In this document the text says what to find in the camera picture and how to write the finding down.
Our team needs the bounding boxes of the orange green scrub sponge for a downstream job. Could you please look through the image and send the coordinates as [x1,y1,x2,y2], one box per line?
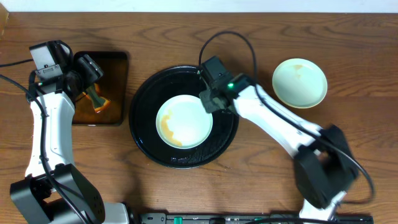
[84,83,111,113]

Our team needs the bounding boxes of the light blue plate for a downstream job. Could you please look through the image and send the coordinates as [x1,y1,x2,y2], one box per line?
[155,95,213,149]
[272,58,328,108]

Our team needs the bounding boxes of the light blue plate top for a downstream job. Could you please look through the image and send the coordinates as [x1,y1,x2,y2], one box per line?
[272,58,328,108]

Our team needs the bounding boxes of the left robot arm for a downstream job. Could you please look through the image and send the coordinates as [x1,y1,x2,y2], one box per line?
[10,40,131,223]

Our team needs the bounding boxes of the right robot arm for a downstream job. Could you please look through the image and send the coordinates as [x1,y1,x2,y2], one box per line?
[199,56,358,221]

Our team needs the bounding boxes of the black rectangular water tray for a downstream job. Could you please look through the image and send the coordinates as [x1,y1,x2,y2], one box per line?
[73,51,129,126]

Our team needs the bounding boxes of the round black serving tray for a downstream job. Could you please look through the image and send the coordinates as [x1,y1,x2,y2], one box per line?
[129,65,239,169]

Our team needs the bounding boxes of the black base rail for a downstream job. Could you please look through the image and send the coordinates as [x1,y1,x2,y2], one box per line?
[134,213,374,224]

